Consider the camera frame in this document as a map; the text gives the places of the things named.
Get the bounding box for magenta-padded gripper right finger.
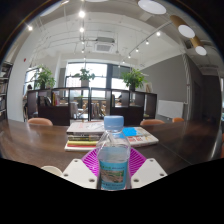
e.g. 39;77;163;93
126;148;168;189

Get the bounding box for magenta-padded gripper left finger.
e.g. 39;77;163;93
62;148;101;190

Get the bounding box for clear water bottle blue cap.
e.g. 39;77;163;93
95;115;132;191

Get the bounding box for magazine with blue patch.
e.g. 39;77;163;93
121;126;160;148

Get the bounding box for stack of books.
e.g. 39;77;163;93
64;120;106;153

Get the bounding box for low dark open shelf unit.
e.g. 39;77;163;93
26;86;158;127

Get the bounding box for orange chairs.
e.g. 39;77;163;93
27;116;224;159

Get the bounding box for person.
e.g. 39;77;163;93
23;84;34;116

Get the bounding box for green potted plant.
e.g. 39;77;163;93
120;68;148;92
73;68;96;88
34;65;57;90

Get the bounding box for white ceiling air conditioner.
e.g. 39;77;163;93
93;37;116;54

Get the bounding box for ceiling lights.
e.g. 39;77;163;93
26;0;208;59

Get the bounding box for white wall radiator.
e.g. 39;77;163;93
157;99;185;119

